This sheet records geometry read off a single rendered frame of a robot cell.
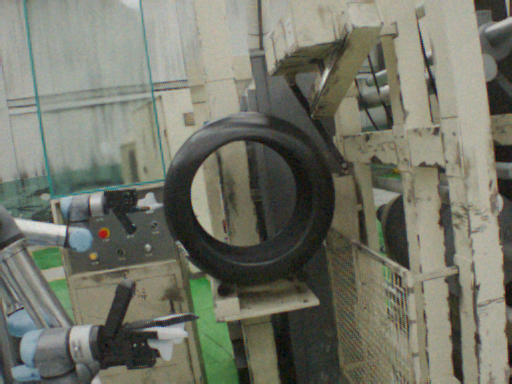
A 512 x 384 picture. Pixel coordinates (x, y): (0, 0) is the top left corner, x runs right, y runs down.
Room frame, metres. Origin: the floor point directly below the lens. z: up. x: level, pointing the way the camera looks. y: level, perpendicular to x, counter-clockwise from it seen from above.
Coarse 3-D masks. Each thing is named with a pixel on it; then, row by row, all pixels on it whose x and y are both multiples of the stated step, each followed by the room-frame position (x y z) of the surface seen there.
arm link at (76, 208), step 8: (64, 200) 1.68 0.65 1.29; (72, 200) 1.68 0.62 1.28; (80, 200) 1.68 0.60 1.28; (88, 200) 1.68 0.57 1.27; (64, 208) 1.66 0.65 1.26; (72, 208) 1.67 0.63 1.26; (80, 208) 1.67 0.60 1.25; (88, 208) 1.67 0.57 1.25; (64, 216) 1.68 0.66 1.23; (72, 216) 1.67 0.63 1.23; (80, 216) 1.67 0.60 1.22; (88, 216) 1.70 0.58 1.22
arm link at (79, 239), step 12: (24, 228) 1.49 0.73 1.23; (36, 228) 1.51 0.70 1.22; (48, 228) 1.52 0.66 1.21; (60, 228) 1.54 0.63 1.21; (72, 228) 1.56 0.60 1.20; (84, 228) 1.59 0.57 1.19; (36, 240) 1.50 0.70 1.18; (48, 240) 1.52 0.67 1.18; (60, 240) 1.53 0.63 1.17; (72, 240) 1.52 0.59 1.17; (84, 240) 1.53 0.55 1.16
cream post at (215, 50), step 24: (192, 0) 2.04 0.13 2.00; (216, 0) 2.04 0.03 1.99; (216, 24) 2.04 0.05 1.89; (216, 48) 2.04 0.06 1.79; (216, 72) 2.04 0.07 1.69; (216, 96) 2.04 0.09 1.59; (240, 144) 2.04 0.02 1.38; (216, 168) 2.10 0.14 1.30; (240, 168) 2.04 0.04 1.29; (240, 192) 2.04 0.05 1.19; (240, 216) 2.04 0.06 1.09; (240, 240) 2.04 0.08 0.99; (264, 336) 2.04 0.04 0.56; (264, 360) 2.04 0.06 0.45
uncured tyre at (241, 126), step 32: (224, 128) 1.64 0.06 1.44; (256, 128) 1.64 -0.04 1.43; (288, 128) 1.67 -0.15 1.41; (192, 160) 1.62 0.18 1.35; (288, 160) 1.94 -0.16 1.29; (320, 160) 1.68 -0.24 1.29; (320, 192) 1.66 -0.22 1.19; (192, 224) 1.61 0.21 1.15; (288, 224) 1.94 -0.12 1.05; (320, 224) 1.66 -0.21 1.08; (192, 256) 1.64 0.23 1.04; (224, 256) 1.64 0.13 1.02; (256, 256) 1.92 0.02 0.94; (288, 256) 1.64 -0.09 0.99
